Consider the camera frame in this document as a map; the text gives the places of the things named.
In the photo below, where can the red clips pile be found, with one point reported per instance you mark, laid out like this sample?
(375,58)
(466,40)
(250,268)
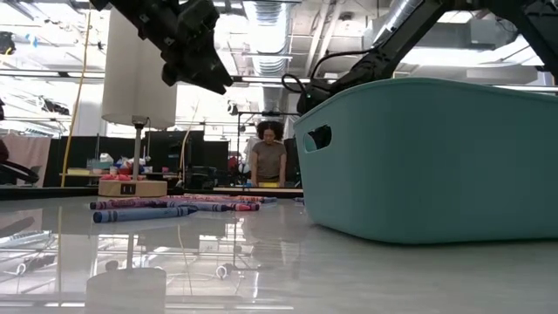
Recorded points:
(117,177)

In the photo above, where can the white cylindrical lamp shade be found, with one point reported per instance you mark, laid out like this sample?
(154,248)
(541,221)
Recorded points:
(131,87)

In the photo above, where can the metal lamp pole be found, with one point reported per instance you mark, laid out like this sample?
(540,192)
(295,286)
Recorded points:
(138,148)

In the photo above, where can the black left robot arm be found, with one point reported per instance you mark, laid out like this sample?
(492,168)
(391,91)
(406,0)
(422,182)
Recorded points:
(126,11)

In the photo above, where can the pink cloth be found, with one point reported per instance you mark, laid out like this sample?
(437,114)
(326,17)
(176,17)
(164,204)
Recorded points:
(26,152)

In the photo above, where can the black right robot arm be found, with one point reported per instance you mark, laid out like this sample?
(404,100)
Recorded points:
(392,43)

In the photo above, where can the thin black metal stand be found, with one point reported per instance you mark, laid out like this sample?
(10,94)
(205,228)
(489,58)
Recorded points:
(270,113)

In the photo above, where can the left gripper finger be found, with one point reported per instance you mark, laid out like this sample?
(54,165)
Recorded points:
(213,74)
(171,75)

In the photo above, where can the large teal plastic bin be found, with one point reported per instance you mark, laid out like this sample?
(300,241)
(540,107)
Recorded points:
(436,165)

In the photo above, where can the silver ventilation duct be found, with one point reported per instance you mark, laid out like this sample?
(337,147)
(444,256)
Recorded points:
(388,13)

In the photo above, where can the person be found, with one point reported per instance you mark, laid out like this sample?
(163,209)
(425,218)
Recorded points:
(268,161)

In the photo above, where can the yellow flat box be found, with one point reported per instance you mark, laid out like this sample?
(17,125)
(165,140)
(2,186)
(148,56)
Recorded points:
(269,185)

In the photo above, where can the blue crayon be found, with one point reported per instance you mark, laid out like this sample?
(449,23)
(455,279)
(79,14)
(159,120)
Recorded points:
(144,214)
(205,206)
(299,200)

